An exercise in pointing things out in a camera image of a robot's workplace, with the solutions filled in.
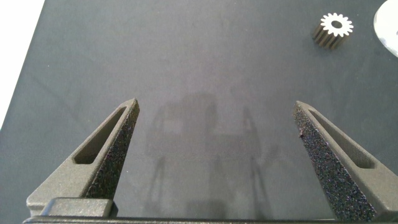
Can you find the round white carrier plate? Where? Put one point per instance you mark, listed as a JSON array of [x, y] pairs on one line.
[[388, 23]]

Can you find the small steel gear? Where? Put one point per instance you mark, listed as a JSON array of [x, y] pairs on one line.
[[327, 25]]

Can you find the dark mat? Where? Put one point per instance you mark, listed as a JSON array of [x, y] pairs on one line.
[[199, 62]]

